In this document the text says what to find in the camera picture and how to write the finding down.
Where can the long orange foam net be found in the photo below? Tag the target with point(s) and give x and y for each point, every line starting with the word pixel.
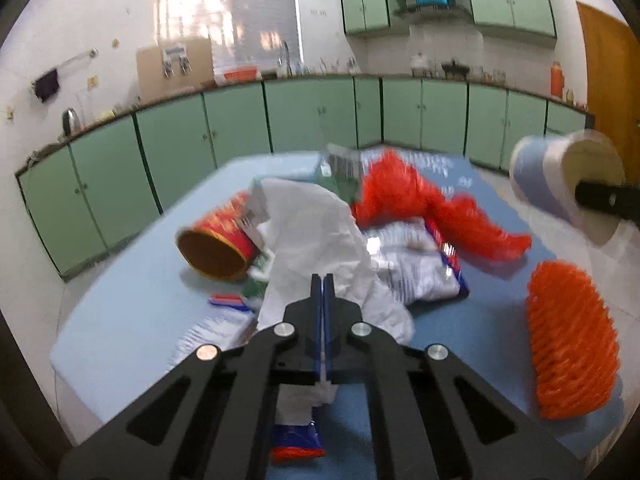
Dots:
pixel 400 190

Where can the red paper cup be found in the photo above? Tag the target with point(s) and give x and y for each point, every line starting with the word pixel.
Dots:
pixel 220 240

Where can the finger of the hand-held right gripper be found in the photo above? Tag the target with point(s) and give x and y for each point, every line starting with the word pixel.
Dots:
pixel 607 200

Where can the orange thermos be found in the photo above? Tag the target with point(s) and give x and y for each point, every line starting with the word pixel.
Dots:
pixel 557 80

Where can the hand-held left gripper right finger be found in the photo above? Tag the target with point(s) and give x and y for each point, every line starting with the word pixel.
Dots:
pixel 341 322

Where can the flat silver wrapper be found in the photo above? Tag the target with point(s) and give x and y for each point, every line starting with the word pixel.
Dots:
pixel 215 332

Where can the wooden door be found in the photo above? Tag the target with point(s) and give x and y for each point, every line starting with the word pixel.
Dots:
pixel 610 75

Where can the cardboard box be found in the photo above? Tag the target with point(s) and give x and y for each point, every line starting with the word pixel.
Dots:
pixel 170 72

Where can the red basin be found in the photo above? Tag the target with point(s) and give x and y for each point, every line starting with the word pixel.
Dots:
pixel 241 74

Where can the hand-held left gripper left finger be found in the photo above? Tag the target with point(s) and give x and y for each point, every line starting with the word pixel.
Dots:
pixel 316 312

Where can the green lower kitchen cabinets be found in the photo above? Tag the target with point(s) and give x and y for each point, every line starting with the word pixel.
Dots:
pixel 170 160

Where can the green wrapper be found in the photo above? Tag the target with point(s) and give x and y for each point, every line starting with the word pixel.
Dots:
pixel 256 287

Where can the white pot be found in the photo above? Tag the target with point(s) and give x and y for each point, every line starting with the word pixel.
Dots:
pixel 420 64

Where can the blue printed tablecloth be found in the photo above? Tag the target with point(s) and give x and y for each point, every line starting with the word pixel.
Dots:
pixel 130 305

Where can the wall towel rail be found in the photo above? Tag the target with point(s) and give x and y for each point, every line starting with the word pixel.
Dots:
pixel 75 62

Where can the white paper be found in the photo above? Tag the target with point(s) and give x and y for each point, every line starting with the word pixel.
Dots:
pixel 310 230

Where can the sink faucet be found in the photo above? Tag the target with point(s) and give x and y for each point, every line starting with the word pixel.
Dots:
pixel 286 57

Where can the dark hanging cloth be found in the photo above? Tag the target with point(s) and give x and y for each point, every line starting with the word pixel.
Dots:
pixel 46 85

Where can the green printed packet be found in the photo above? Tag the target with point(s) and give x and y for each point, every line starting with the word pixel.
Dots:
pixel 342 170

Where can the window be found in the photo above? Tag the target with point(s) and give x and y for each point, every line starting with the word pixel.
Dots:
pixel 225 5

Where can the silver snack packet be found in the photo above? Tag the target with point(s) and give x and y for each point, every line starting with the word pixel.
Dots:
pixel 415 265

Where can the range hood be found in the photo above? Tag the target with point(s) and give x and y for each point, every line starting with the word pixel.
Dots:
pixel 432 12

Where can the blue and red packet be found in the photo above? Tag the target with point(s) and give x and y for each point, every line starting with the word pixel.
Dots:
pixel 295 442

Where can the metal kettle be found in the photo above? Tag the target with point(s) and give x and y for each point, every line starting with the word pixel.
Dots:
pixel 71 121

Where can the small red blue wrapper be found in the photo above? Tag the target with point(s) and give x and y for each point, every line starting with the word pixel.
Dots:
pixel 227 301

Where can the short orange foam net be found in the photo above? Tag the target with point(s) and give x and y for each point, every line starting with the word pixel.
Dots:
pixel 572 340

